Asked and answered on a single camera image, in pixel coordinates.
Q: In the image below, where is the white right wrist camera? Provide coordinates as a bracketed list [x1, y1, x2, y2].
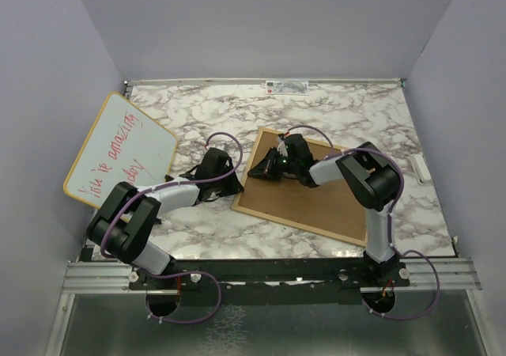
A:
[277, 134, 288, 157]

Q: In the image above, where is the white block at table edge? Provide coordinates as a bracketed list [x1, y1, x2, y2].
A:
[410, 154, 432, 184]

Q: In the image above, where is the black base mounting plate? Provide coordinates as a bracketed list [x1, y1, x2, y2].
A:
[130, 257, 410, 306]

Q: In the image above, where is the yellow-rimmed whiteboard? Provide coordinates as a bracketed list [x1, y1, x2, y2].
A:
[63, 93, 178, 208]

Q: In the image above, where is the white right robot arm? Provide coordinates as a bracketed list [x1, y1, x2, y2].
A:
[247, 134, 404, 286]

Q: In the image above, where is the aluminium back rail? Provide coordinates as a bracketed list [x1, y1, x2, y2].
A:
[123, 78, 404, 87]

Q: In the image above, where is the white sticker label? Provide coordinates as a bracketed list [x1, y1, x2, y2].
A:
[262, 80, 309, 96]

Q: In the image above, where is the aluminium rail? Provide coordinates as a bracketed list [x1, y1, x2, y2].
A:
[123, 78, 404, 87]
[61, 258, 482, 294]

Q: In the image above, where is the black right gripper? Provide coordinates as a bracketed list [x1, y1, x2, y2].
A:
[250, 146, 300, 182]

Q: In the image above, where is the aluminium front rail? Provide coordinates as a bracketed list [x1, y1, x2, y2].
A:
[61, 258, 482, 294]

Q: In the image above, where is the light wooden picture frame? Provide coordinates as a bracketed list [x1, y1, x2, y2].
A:
[231, 127, 368, 248]

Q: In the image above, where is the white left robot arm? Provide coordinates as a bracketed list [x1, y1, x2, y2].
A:
[86, 148, 244, 289]

